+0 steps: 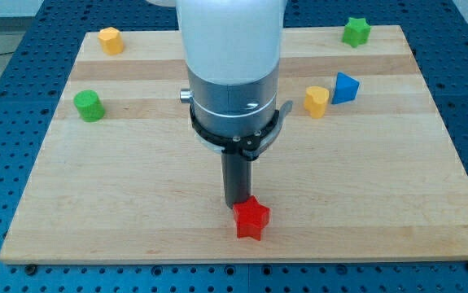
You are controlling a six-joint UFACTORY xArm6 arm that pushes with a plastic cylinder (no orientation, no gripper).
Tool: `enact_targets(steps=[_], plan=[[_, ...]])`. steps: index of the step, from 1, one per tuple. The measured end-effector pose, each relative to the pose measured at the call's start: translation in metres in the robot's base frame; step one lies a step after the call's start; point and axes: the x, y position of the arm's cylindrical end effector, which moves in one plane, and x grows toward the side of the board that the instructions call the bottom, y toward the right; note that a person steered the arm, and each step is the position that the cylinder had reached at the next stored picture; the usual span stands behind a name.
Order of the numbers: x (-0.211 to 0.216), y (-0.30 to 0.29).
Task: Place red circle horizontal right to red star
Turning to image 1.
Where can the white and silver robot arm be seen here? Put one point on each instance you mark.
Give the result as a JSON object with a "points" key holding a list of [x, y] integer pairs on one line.
{"points": [[232, 51]]}

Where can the red star block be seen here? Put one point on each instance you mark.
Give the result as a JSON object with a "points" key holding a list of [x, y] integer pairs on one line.
{"points": [[251, 217]]}

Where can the green star block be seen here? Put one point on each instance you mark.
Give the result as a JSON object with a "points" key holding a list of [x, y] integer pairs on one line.
{"points": [[356, 32]]}

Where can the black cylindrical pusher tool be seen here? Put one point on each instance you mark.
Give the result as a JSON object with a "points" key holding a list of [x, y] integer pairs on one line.
{"points": [[236, 172]]}

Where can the yellow heart block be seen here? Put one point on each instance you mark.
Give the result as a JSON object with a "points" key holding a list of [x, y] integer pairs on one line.
{"points": [[316, 100]]}

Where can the blue triangle block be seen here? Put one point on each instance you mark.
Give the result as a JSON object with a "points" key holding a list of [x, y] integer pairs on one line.
{"points": [[346, 89]]}

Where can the wooden board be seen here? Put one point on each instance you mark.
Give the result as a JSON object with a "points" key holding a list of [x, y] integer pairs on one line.
{"points": [[375, 179]]}

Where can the green cylinder block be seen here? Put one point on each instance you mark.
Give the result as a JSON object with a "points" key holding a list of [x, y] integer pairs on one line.
{"points": [[89, 106]]}

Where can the yellow pentagon block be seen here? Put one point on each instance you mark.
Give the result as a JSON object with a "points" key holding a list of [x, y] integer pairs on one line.
{"points": [[110, 41]]}

